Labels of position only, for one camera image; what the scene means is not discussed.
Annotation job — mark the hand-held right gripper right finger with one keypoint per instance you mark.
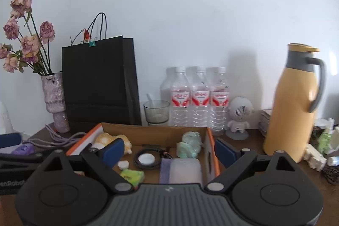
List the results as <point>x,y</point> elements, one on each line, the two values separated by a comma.
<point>225,151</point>

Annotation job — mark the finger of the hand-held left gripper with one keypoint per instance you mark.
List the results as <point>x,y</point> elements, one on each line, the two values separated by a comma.
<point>31,157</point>
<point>10,140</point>

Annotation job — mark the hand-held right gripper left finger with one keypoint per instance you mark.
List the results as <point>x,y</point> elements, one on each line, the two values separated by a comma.
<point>114,151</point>

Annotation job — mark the yellow white plush toy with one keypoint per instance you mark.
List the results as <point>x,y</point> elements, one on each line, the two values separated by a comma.
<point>106,140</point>

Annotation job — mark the small white cap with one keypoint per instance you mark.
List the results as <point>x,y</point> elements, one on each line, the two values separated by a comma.
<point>123,165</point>

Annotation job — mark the green tissue packet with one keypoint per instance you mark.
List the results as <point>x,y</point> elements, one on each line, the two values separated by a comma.
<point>132,177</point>

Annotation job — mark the iridescent green plastic bag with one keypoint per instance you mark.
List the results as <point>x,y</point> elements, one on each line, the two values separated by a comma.
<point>189,146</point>

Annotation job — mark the red cardboard box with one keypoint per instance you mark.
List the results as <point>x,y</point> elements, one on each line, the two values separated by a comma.
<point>185,136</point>

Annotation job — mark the translucent cotton swab box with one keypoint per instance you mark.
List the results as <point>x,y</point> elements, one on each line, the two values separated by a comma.
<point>185,170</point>

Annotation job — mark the purple tissue pack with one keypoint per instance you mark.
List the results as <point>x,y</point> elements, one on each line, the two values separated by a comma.
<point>23,149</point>

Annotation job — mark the white detergent bottle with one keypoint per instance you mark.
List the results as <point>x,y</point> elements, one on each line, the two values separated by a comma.
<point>5,117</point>

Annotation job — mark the white robot speaker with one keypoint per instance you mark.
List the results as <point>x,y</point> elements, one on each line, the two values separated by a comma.
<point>241,112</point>

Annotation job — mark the clear water bottle red label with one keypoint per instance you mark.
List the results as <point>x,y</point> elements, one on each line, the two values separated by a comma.
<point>219,101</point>
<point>200,99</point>
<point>180,99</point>

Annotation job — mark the glass cup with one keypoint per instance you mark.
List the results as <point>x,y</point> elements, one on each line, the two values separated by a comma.
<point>156,114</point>

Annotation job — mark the purple speckled vase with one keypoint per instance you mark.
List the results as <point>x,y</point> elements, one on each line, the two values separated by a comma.
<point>54,99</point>

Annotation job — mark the white plastic spoon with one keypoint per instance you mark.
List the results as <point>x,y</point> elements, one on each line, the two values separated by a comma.
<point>150,99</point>

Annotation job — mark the black paper bag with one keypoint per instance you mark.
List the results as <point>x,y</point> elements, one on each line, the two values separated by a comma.
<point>98,83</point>

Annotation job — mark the yellow thermos jug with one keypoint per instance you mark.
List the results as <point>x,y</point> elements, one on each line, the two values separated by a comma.
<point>294,109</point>

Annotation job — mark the white power strip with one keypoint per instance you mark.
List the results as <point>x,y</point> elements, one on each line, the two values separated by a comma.
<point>315,158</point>

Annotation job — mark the small black object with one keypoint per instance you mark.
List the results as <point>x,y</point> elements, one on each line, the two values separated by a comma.
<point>316,129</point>

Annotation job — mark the dried pink roses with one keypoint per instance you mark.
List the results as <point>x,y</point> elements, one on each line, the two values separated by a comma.
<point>27,43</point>

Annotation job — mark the green spray bottle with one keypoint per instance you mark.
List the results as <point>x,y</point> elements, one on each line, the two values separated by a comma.
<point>324,140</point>

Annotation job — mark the green binder clip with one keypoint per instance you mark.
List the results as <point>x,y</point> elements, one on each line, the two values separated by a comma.
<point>92,43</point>

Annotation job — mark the white chargers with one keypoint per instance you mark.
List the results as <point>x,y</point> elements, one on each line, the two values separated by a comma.
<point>335,138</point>

